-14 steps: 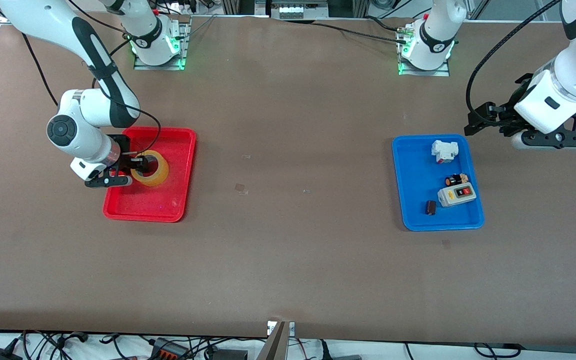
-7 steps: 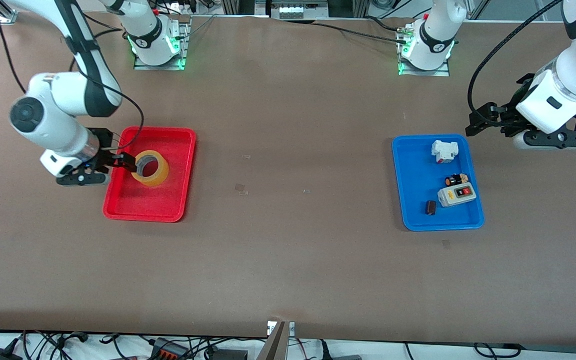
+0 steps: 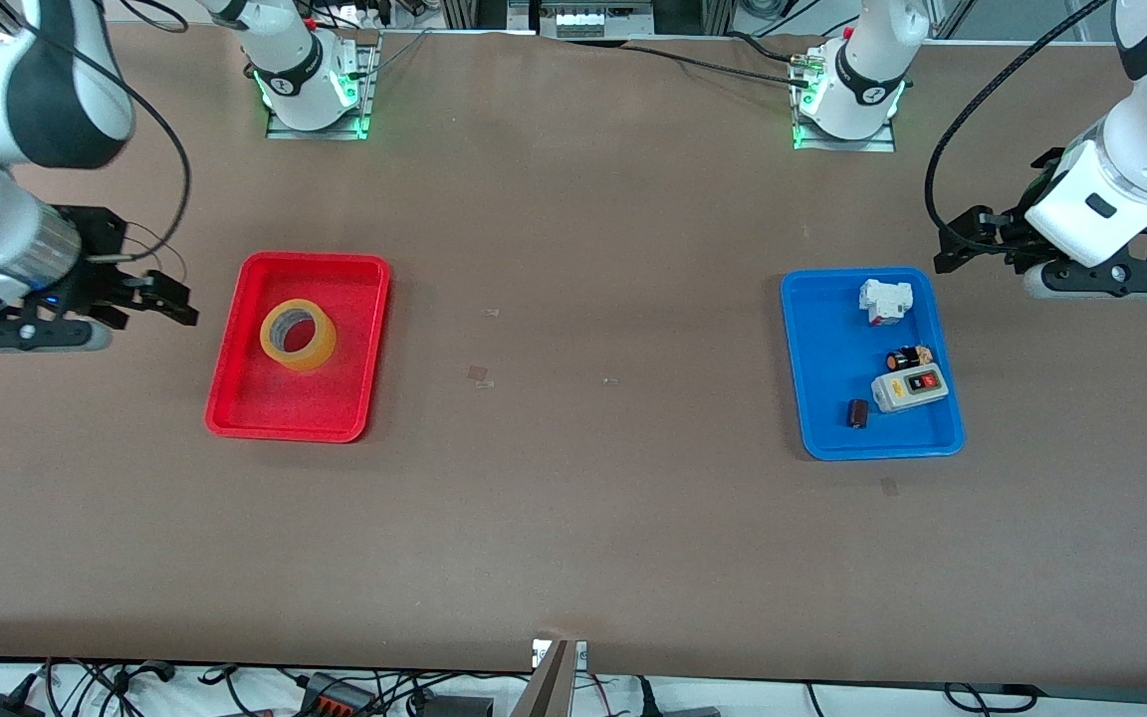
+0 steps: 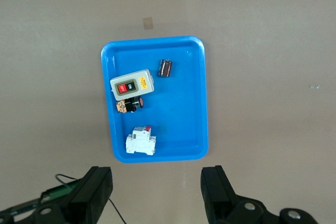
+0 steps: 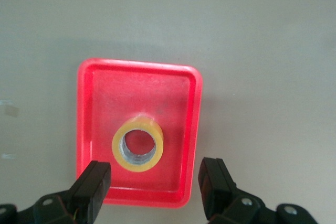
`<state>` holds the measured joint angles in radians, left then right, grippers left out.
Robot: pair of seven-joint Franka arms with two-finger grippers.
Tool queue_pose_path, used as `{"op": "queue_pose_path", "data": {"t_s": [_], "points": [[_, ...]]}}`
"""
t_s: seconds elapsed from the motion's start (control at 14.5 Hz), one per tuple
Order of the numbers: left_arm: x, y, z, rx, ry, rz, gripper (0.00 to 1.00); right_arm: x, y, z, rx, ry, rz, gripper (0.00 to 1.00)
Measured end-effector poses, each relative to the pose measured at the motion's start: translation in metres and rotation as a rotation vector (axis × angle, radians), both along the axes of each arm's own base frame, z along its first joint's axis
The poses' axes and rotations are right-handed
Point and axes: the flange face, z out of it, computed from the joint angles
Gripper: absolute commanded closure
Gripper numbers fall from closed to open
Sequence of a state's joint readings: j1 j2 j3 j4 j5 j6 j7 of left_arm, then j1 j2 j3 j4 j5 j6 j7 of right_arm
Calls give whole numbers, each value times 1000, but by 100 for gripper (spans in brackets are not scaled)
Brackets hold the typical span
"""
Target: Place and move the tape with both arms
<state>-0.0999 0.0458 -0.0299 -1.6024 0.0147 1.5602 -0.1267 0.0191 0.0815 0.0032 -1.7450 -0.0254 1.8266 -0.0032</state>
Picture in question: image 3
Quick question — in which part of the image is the yellow clear tape roll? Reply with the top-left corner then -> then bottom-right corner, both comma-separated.
260,298 -> 338,373

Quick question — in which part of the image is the white circuit breaker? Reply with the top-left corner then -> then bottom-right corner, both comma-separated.
858,278 -> 914,327

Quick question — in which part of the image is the red plastic tray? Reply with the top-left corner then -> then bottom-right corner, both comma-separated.
204,251 -> 392,444

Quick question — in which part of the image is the blue plastic tray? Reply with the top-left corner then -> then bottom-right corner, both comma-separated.
780,266 -> 965,462

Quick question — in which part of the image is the orange power strip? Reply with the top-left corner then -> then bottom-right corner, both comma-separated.
297,675 -> 380,717

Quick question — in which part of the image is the white device behind table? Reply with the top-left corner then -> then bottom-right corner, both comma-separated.
554,0 -> 656,39

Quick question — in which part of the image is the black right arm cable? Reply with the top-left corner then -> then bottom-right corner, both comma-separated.
0,0 -> 193,265

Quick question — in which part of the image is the grey on-off switch box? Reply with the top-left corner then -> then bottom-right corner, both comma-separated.
871,364 -> 950,414

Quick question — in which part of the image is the aluminium left arm base plate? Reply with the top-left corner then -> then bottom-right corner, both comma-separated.
791,40 -> 898,153

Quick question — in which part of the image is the aluminium right arm base plate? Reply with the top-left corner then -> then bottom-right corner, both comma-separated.
265,30 -> 382,141

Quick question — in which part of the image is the thick black table cable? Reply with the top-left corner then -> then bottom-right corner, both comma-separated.
623,42 -> 803,86

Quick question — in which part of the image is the black looped floor cable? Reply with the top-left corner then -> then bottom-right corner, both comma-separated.
942,682 -> 1042,713

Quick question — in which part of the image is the aluminium profile post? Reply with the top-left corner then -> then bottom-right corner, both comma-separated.
512,638 -> 589,717

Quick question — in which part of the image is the black plug with cable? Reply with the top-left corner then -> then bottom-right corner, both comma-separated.
633,677 -> 724,717

